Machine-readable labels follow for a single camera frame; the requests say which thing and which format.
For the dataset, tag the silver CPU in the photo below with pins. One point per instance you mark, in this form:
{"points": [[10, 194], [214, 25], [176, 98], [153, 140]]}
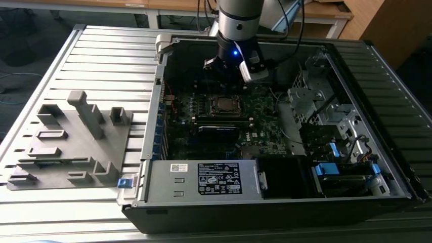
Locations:
{"points": [[226, 104]]}

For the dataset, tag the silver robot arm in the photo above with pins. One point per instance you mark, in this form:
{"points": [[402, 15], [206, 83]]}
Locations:
{"points": [[237, 15]]}

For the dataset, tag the CPU socket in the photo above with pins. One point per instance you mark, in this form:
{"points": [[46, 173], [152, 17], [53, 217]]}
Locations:
{"points": [[212, 106]]}

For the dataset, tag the silver metal drive cage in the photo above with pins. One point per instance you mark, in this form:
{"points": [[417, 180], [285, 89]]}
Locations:
{"points": [[302, 97]]}

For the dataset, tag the green motherboard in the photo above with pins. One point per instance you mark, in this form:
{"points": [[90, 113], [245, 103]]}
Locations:
{"points": [[266, 126]]}

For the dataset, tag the black graphics card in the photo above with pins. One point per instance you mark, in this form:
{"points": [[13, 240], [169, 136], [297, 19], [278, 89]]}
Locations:
{"points": [[217, 136]]}

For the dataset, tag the brown chipset heat sink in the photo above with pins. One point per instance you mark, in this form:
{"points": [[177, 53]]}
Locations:
{"points": [[249, 151]]}

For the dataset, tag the black power connector bundle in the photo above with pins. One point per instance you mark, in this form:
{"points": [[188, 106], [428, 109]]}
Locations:
{"points": [[320, 134]]}

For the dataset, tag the blue plastic clip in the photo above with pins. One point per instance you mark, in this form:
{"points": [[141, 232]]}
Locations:
{"points": [[374, 170], [330, 149]]}

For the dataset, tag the wooden cabinet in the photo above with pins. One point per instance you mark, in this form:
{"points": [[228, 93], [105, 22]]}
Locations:
{"points": [[397, 25]]}

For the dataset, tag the blue disk carrier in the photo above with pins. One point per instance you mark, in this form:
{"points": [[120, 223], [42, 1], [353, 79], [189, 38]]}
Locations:
{"points": [[326, 169]]}

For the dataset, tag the silver power supply unit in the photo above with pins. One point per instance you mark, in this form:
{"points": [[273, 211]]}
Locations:
{"points": [[161, 192]]}

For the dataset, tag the grey parts rack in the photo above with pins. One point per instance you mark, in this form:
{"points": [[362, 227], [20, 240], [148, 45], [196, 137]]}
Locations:
{"points": [[77, 152]]}

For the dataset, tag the blue case latch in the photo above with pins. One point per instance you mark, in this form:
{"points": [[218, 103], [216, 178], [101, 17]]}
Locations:
{"points": [[124, 183]]}

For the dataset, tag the black hard disk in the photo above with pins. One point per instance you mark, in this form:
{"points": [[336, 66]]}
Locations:
{"points": [[340, 186]]}

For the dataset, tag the black open PC case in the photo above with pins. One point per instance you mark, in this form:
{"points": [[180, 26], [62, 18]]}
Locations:
{"points": [[236, 220]]}

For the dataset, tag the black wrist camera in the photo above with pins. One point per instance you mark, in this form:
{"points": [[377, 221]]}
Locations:
{"points": [[212, 64]]}

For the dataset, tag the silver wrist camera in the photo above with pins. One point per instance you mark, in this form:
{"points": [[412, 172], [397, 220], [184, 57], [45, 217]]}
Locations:
{"points": [[250, 76]]}

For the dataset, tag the wooden desk white frame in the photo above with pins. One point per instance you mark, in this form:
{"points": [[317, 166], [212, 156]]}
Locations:
{"points": [[84, 2], [324, 14]]}

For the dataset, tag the grey metal rail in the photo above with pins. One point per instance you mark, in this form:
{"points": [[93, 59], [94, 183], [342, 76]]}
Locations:
{"points": [[286, 119]]}

